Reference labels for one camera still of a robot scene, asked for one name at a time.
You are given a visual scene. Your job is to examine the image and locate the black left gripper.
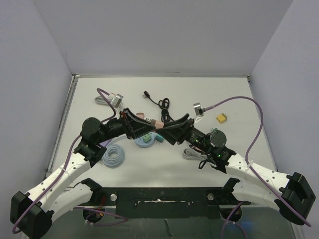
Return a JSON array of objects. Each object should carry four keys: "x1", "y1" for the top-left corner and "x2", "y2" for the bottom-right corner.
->
[{"x1": 97, "y1": 108, "x2": 156, "y2": 143}]

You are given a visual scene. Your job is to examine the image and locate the pink brown charger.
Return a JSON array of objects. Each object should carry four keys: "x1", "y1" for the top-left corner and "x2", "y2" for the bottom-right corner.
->
[{"x1": 151, "y1": 119, "x2": 164, "y2": 129}]

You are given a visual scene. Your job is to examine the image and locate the teal charger dark base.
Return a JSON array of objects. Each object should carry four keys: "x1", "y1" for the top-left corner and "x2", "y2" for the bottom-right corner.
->
[{"x1": 155, "y1": 134, "x2": 164, "y2": 143}]

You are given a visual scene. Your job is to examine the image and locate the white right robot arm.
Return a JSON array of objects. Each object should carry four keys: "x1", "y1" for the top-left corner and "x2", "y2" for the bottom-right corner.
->
[{"x1": 156, "y1": 115, "x2": 316, "y2": 226}]

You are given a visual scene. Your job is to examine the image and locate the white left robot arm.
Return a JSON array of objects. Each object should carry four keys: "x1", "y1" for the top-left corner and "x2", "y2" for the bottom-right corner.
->
[{"x1": 10, "y1": 108, "x2": 156, "y2": 239}]

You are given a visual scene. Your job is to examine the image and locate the pink charger near strip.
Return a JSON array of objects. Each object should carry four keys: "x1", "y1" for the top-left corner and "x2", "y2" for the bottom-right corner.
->
[{"x1": 136, "y1": 112, "x2": 145, "y2": 119}]

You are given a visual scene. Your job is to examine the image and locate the white USB power strip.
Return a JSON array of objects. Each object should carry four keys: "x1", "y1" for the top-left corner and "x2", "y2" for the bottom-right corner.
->
[{"x1": 144, "y1": 118, "x2": 163, "y2": 125}]

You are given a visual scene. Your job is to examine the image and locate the round blue power socket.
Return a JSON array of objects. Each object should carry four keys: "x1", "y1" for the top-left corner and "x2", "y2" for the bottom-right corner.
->
[{"x1": 134, "y1": 134, "x2": 155, "y2": 148}]

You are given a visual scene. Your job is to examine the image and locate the yellow charger far right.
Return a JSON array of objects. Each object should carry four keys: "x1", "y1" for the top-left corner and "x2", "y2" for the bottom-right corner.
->
[{"x1": 216, "y1": 113, "x2": 228, "y2": 123}]

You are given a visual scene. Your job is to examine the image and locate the black coiled power cord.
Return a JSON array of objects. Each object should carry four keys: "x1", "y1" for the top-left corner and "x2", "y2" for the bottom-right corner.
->
[{"x1": 142, "y1": 91, "x2": 184, "y2": 124}]

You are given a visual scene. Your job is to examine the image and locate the white coiled strip cord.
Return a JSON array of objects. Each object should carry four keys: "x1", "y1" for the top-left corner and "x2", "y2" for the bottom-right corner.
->
[{"x1": 182, "y1": 148, "x2": 212, "y2": 164}]

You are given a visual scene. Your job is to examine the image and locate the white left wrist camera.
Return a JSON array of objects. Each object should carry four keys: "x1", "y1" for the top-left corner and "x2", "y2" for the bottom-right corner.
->
[{"x1": 111, "y1": 94, "x2": 124, "y2": 111}]

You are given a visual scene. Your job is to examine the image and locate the coiled blue power cord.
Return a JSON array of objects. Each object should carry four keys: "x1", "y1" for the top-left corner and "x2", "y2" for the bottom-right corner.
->
[{"x1": 102, "y1": 139, "x2": 125, "y2": 169}]

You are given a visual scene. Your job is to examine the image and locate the grey cable bundle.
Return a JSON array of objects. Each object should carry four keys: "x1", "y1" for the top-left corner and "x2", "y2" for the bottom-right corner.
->
[{"x1": 94, "y1": 95, "x2": 113, "y2": 108}]

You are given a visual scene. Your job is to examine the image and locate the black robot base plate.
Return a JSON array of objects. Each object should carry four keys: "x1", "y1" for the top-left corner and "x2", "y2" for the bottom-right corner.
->
[{"x1": 82, "y1": 187, "x2": 239, "y2": 219}]

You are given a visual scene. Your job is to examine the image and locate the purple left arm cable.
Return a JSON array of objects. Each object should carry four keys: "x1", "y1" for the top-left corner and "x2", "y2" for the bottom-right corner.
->
[{"x1": 11, "y1": 88, "x2": 129, "y2": 234}]

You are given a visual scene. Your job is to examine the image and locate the aluminium frame rail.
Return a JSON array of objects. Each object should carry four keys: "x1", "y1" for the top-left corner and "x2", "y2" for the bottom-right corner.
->
[{"x1": 18, "y1": 226, "x2": 31, "y2": 239}]

